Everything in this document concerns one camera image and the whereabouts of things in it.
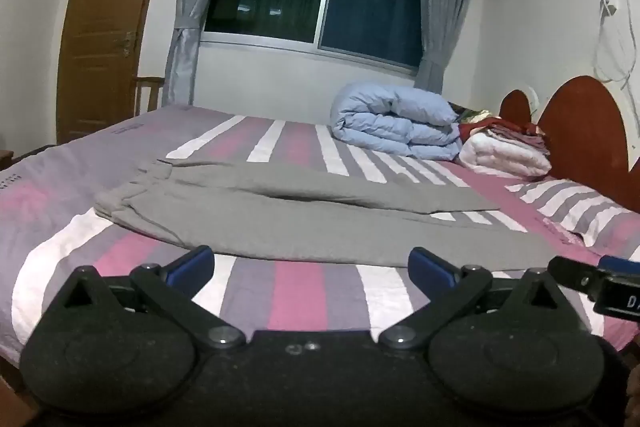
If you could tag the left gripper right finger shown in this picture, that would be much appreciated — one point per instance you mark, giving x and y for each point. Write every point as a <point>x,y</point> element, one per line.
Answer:
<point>451,292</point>

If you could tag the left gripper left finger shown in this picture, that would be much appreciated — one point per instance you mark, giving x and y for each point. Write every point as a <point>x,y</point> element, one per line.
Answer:
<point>169,291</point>

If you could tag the grey pants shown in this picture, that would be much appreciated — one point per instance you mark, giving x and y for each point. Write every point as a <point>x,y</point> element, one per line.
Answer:
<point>281,212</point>

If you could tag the striped pillow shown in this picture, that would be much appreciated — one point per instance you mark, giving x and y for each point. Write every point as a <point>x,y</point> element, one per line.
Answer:
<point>605,227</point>

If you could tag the folded white pink blanket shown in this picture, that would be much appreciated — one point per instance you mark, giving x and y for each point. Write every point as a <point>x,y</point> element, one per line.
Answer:
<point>488,153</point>

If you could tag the red wooden headboard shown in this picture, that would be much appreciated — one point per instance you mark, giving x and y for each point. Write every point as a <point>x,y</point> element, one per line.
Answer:
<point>586,137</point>

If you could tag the red folded clothes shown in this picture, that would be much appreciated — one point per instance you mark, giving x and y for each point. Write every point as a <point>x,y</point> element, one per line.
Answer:
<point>483,121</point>

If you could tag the folded light blue duvet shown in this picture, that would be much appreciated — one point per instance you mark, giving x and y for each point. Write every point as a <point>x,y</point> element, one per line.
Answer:
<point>396,120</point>

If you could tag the wooden chair by curtain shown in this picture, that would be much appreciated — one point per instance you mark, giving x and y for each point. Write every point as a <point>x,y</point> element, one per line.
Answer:
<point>147,93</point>

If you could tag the brown wooden door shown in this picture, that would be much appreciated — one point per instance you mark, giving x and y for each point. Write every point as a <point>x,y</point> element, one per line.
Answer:
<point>98,65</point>

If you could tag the wall socket with cables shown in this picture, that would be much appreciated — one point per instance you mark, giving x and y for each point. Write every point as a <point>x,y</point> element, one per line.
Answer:
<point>615,58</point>

